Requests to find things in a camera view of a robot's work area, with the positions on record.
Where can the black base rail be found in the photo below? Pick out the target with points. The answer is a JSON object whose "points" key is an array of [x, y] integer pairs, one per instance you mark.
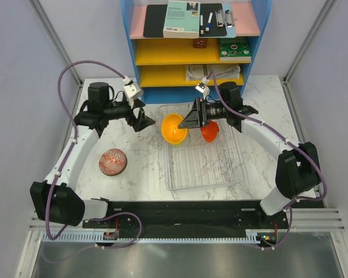
{"points": [[188, 219]]}

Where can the lime green bowl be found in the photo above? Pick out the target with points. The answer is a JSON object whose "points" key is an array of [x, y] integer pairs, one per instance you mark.
{"points": [[177, 144]]}

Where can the white marker blue cap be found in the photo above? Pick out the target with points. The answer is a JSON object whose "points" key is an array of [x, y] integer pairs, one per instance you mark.
{"points": [[208, 25]]}

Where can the black mat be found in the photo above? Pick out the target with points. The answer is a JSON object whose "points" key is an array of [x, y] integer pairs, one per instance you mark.
{"points": [[155, 17]]}

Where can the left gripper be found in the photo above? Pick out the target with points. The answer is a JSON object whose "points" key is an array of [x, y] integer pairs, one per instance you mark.
{"points": [[142, 121]]}

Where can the folded newspaper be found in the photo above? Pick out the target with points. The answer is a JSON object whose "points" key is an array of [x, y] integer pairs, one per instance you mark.
{"points": [[222, 71]]}

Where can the teal book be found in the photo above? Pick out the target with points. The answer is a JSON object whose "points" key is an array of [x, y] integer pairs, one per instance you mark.
{"points": [[182, 20]]}

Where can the white wire dish rack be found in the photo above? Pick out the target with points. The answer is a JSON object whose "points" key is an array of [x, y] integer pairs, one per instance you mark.
{"points": [[196, 163]]}

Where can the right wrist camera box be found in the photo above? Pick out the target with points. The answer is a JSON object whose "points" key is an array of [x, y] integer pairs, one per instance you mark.
{"points": [[203, 89]]}

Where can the yellow orange bowl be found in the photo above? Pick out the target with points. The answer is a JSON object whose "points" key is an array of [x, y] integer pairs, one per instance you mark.
{"points": [[170, 131]]}

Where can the green book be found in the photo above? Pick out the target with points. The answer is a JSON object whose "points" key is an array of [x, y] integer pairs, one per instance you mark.
{"points": [[234, 49]]}

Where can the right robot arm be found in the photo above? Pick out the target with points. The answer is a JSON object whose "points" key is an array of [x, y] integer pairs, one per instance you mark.
{"points": [[298, 169]]}

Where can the brown small box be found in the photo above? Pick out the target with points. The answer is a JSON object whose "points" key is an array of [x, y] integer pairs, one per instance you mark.
{"points": [[200, 43]]}

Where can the white marker black cap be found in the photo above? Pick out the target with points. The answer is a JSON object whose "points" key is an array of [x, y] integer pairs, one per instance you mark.
{"points": [[201, 24]]}

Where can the white cable duct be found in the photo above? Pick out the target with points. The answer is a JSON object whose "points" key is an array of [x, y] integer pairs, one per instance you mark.
{"points": [[114, 237]]}

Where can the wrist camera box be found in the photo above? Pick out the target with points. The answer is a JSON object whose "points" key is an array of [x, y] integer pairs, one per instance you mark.
{"points": [[203, 89], [133, 91]]}

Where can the red patterned bowl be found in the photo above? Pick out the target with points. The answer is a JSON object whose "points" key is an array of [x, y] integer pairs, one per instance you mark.
{"points": [[113, 162]]}

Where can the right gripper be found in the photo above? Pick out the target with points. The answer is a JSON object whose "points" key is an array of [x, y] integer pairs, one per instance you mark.
{"points": [[198, 112]]}

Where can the blue shelf unit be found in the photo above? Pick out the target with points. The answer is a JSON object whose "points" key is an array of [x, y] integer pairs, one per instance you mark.
{"points": [[159, 63]]}

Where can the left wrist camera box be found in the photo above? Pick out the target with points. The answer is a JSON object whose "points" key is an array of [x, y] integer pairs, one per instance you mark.
{"points": [[133, 91]]}

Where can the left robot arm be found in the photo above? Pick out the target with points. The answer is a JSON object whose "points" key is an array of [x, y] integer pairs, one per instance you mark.
{"points": [[55, 199]]}

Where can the red orange bowl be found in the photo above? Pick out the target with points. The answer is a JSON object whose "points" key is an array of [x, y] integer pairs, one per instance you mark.
{"points": [[210, 131]]}

